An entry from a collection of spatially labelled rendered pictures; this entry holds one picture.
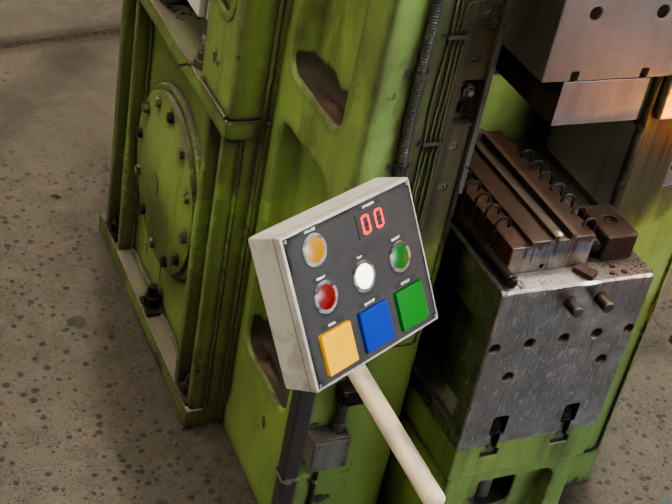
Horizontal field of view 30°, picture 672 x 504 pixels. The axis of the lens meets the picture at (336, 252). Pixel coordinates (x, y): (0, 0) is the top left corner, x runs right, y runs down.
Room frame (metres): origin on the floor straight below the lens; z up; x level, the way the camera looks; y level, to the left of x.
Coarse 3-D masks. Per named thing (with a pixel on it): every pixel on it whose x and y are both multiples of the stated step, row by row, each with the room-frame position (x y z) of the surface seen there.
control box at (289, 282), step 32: (352, 192) 1.91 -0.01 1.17; (384, 192) 1.90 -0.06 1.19; (288, 224) 1.76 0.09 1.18; (320, 224) 1.76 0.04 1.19; (352, 224) 1.81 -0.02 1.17; (384, 224) 1.87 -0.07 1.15; (416, 224) 1.93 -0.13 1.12; (256, 256) 1.71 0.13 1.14; (288, 256) 1.68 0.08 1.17; (352, 256) 1.78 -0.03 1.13; (384, 256) 1.84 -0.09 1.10; (416, 256) 1.90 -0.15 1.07; (288, 288) 1.66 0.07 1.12; (352, 288) 1.75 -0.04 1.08; (384, 288) 1.81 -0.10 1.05; (288, 320) 1.65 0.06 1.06; (320, 320) 1.67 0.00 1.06; (352, 320) 1.72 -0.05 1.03; (288, 352) 1.65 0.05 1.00; (320, 352) 1.64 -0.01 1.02; (288, 384) 1.64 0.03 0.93; (320, 384) 1.61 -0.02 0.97
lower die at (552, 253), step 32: (480, 160) 2.44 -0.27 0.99; (512, 160) 2.47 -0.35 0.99; (480, 192) 2.32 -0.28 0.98; (512, 192) 2.33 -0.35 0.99; (544, 192) 2.36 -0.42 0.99; (480, 224) 2.24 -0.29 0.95; (512, 224) 2.22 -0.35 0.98; (544, 224) 2.22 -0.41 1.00; (576, 224) 2.25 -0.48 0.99; (512, 256) 2.13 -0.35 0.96; (544, 256) 2.17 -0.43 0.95; (576, 256) 2.21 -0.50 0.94
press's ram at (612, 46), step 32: (544, 0) 2.16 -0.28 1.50; (576, 0) 2.12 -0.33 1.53; (608, 0) 2.15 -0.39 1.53; (640, 0) 2.19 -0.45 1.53; (512, 32) 2.22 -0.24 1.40; (544, 32) 2.13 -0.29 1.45; (576, 32) 2.13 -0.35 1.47; (608, 32) 2.16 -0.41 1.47; (640, 32) 2.20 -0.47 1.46; (544, 64) 2.11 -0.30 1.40; (576, 64) 2.14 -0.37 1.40; (608, 64) 2.17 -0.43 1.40; (640, 64) 2.21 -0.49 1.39
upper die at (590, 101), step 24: (504, 48) 2.31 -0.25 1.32; (504, 72) 2.29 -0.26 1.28; (528, 72) 2.23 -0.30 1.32; (528, 96) 2.21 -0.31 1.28; (552, 96) 2.15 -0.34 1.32; (576, 96) 2.15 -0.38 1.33; (600, 96) 2.18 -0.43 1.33; (624, 96) 2.20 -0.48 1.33; (552, 120) 2.13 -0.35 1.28; (576, 120) 2.16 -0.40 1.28; (600, 120) 2.19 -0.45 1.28; (624, 120) 2.21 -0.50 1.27
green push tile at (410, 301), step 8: (416, 280) 1.87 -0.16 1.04; (408, 288) 1.84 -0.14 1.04; (416, 288) 1.86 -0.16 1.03; (400, 296) 1.82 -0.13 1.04; (408, 296) 1.83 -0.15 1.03; (416, 296) 1.85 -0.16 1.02; (424, 296) 1.86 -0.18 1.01; (400, 304) 1.81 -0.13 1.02; (408, 304) 1.83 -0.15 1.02; (416, 304) 1.84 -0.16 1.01; (424, 304) 1.85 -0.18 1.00; (400, 312) 1.80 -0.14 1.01; (408, 312) 1.82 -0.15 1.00; (416, 312) 1.83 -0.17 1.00; (424, 312) 1.85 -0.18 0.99; (400, 320) 1.80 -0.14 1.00; (408, 320) 1.81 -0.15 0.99; (416, 320) 1.82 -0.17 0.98; (408, 328) 1.80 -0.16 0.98
